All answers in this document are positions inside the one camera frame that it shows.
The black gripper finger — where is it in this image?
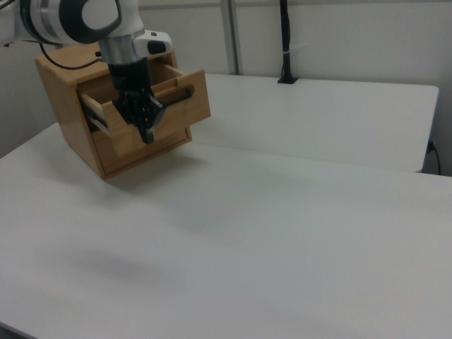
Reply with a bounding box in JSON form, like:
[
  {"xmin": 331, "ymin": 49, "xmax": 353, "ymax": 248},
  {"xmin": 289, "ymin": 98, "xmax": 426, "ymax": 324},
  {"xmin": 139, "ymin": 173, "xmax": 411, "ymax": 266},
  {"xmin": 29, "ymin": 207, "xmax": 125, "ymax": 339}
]
[
  {"xmin": 143, "ymin": 94, "xmax": 167, "ymax": 144},
  {"xmin": 112, "ymin": 92, "xmax": 151, "ymax": 144}
]

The black drawer handle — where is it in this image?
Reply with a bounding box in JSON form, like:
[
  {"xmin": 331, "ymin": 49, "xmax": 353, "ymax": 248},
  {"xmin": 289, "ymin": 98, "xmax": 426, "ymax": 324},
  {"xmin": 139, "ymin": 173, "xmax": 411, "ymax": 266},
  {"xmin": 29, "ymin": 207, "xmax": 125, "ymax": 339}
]
[{"xmin": 78, "ymin": 62, "xmax": 212, "ymax": 157}]

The aluminium frame post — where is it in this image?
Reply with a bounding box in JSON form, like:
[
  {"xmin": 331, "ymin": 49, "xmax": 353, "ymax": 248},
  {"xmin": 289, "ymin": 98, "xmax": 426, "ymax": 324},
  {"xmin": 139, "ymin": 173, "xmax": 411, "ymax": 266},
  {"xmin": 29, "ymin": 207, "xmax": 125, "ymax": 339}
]
[{"xmin": 220, "ymin": 0, "xmax": 245, "ymax": 76}]

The wooden drawer cabinet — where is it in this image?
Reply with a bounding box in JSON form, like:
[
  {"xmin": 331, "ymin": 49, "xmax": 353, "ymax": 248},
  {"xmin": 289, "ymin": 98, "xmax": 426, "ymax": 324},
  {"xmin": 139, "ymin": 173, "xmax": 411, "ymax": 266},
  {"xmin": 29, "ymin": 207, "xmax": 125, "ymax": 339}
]
[{"xmin": 34, "ymin": 45, "xmax": 194, "ymax": 180}]

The thin robot arm cable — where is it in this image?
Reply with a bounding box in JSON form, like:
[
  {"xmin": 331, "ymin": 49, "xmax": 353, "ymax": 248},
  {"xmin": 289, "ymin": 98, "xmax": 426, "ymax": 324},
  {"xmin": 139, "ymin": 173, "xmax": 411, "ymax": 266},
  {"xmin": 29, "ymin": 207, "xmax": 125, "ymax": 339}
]
[{"xmin": 37, "ymin": 42, "xmax": 107, "ymax": 71}]

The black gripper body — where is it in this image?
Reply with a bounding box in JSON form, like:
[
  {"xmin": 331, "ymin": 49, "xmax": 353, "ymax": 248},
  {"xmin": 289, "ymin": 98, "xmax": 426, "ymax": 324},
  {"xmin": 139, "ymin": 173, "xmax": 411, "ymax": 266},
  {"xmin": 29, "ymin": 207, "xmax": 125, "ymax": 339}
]
[{"xmin": 107, "ymin": 57, "xmax": 157, "ymax": 104}]

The black power cable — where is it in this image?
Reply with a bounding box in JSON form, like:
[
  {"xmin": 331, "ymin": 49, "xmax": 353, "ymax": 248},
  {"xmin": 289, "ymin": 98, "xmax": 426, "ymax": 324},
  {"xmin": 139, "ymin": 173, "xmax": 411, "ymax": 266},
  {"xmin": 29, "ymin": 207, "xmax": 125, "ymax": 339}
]
[{"xmin": 427, "ymin": 140, "xmax": 443, "ymax": 176}]

